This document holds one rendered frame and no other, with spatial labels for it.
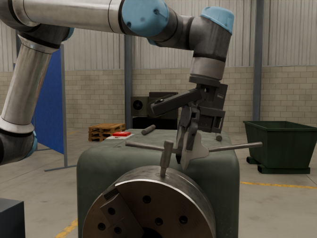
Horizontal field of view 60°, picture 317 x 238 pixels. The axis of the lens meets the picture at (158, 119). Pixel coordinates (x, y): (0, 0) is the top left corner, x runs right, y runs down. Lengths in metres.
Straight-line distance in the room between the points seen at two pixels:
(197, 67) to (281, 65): 10.21
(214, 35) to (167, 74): 10.18
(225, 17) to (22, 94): 0.60
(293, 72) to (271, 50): 1.05
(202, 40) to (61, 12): 0.30
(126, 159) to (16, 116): 0.36
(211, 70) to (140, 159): 0.34
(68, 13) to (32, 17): 0.11
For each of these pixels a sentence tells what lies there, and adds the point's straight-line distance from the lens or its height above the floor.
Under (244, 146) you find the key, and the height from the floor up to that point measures 1.30.
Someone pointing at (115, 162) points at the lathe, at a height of 1.23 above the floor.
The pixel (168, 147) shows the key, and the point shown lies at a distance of 0.63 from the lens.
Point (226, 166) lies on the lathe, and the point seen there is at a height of 1.23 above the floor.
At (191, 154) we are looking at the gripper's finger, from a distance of 0.62.
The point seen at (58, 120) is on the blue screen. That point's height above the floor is 0.91.
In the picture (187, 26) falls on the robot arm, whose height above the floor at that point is 1.57.
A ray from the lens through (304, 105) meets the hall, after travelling 10.96.
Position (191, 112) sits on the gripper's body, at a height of 1.39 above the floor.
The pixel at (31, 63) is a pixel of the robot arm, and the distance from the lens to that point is 0.88.
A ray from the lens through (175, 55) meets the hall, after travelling 10.87.
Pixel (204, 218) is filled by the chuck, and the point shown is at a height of 1.16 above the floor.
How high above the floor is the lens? 1.43
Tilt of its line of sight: 5 degrees down
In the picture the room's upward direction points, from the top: straight up
